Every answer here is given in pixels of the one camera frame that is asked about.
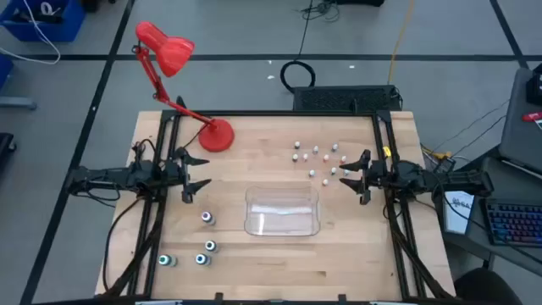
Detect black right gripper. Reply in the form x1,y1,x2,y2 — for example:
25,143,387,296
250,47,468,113
339,148,390,206

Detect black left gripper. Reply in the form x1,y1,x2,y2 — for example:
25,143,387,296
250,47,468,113
163,147,213,204

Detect clear plastic bin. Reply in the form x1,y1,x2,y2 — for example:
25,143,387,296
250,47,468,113
244,185,321,237

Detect black computer tower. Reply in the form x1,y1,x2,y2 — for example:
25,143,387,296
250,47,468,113
291,84,403,114

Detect black adapter box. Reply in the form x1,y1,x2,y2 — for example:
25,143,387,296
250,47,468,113
435,156,457,175

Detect printed paper sheet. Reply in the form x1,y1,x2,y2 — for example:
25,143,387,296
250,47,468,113
442,189,476,236

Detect red desk lamp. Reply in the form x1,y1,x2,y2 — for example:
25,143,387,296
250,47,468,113
131,20,235,153

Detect dark gray desk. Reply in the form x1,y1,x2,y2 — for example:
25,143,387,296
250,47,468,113
435,156,542,279

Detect backlit black keyboard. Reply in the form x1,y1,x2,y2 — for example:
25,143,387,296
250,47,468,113
479,197,542,249

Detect light gray desk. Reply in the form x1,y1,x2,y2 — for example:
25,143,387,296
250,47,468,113
498,66,542,175

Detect black office chair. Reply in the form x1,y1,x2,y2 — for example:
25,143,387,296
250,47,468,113
453,266,524,305

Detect gray stand base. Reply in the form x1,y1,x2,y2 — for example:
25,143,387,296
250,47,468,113
0,96,38,111

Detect blue storage crate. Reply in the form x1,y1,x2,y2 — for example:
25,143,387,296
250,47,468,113
0,53,14,91
0,0,87,43

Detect black desk device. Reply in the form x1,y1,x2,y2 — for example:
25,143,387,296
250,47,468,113
526,62,542,107

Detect black aluminium frame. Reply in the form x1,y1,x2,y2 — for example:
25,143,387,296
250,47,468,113
97,108,457,302

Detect black table cable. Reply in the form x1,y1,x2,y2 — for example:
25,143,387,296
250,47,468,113
101,195,147,293

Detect black coiled cable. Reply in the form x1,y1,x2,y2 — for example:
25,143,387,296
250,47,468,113
279,0,318,94

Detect yellow cable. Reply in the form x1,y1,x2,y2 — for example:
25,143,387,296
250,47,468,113
386,0,417,85

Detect tangled black cables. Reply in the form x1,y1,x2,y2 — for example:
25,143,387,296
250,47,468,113
299,0,342,23

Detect white cable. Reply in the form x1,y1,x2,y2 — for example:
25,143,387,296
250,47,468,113
0,0,63,66

